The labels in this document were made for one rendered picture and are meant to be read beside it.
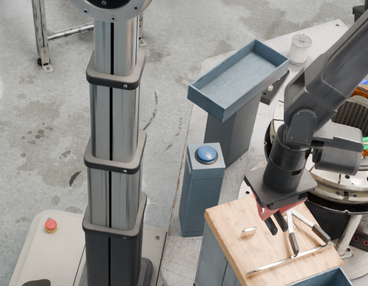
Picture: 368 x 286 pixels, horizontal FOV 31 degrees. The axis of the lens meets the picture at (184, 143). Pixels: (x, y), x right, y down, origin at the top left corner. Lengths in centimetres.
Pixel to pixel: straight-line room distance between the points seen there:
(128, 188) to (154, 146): 122
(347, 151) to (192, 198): 54
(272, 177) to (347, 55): 24
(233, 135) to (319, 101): 72
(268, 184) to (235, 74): 60
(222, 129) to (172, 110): 133
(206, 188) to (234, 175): 28
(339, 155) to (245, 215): 34
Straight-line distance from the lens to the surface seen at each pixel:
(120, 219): 167
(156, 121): 287
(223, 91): 154
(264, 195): 103
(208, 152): 138
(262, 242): 123
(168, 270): 151
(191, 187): 141
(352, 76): 90
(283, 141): 97
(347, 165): 98
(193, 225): 152
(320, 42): 215
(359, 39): 88
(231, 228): 124
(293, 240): 121
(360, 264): 159
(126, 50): 129
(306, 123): 92
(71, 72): 310
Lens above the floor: 207
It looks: 48 degrees down
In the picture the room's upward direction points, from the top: 7 degrees clockwise
